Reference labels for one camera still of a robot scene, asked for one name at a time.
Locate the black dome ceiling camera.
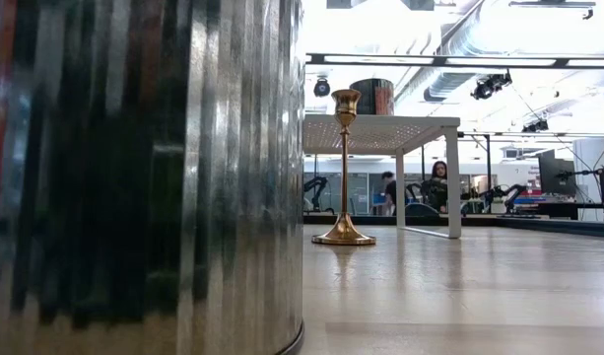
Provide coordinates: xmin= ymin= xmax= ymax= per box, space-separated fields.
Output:
xmin=312 ymin=76 xmax=332 ymax=99

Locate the white perforated metal shelf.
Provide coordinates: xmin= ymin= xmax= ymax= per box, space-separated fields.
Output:
xmin=303 ymin=113 xmax=463 ymax=241

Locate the black boom stand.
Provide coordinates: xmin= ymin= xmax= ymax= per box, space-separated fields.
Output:
xmin=555 ymin=166 xmax=604 ymax=214

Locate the medium brass candlestick holder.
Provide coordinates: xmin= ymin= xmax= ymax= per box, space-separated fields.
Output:
xmin=310 ymin=89 xmax=377 ymax=247

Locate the person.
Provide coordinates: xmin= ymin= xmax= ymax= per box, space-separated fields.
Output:
xmin=379 ymin=171 xmax=399 ymax=217
xmin=422 ymin=160 xmax=450 ymax=214

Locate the black monitor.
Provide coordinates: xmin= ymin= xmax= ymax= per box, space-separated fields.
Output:
xmin=537 ymin=149 xmax=578 ymax=198

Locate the silver ceiling air duct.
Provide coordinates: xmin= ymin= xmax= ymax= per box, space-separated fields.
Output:
xmin=387 ymin=0 xmax=598 ymax=110

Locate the black ceiling spotlight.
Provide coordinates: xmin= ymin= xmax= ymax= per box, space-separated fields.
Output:
xmin=470 ymin=70 xmax=513 ymax=102
xmin=521 ymin=117 xmax=550 ymax=134

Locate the black ceiling light rail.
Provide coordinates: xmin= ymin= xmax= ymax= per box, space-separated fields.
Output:
xmin=304 ymin=52 xmax=604 ymax=70

